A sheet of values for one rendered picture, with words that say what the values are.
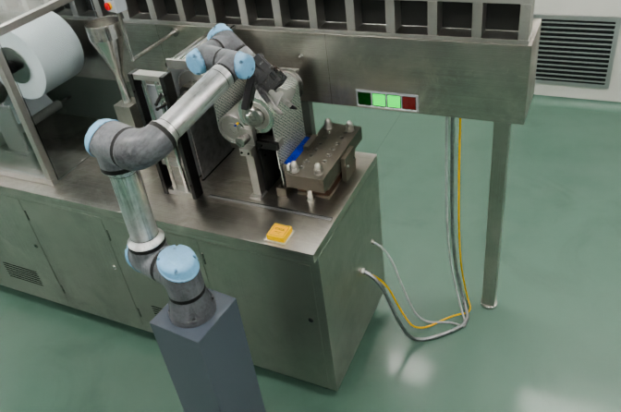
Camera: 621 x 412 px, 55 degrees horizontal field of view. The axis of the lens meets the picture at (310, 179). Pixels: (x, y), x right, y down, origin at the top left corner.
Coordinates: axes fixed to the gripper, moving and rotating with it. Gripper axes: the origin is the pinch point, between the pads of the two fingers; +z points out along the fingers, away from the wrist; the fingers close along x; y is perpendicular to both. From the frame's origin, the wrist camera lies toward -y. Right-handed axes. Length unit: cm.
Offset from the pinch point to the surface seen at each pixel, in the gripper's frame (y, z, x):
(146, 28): -38, -80, 61
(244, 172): -48, -4, 51
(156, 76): -29, -46, 13
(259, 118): -16.7, -10.1, 23.4
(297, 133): -18, 1, 47
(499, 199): 15, 80, 79
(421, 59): 37, 16, 43
